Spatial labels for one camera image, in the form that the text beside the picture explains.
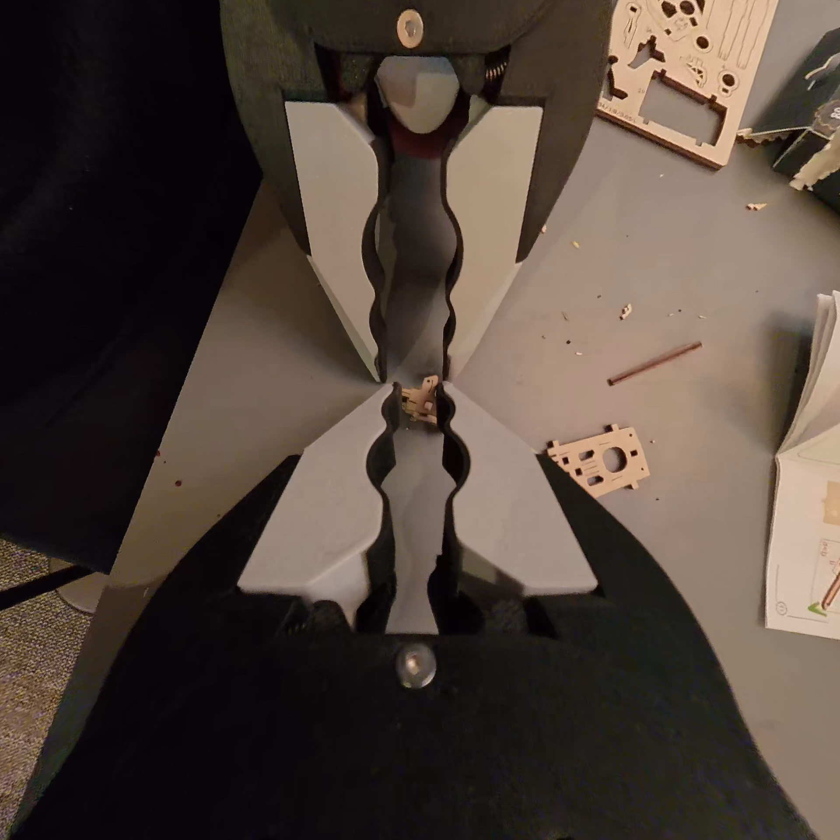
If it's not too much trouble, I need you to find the dark green cardboard box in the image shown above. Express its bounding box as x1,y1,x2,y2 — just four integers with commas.
738,29,840,212

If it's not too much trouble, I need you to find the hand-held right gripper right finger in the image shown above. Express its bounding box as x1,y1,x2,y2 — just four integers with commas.
428,386,599,634

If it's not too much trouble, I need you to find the small wooden model part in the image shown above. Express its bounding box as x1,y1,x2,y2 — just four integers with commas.
400,374,441,427

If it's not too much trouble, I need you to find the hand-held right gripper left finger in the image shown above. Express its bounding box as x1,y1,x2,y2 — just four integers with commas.
238,384,403,631

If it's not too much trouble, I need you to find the flat wooden plate with hole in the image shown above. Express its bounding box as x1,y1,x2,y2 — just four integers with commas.
546,424,651,497

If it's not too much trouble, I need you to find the white instruction booklet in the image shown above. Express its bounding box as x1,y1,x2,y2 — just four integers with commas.
764,290,840,641

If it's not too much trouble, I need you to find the thin brown wooden rod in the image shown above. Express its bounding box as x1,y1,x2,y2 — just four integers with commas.
607,341,703,387

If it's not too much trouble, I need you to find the pale cutout piece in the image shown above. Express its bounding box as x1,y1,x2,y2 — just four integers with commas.
789,126,840,191

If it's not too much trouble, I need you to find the wooden cutout parts sheet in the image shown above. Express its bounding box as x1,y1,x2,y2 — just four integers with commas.
596,0,781,170

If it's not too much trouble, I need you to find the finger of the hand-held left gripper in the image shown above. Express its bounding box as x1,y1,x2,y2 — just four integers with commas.
285,98,395,385
436,98,546,383

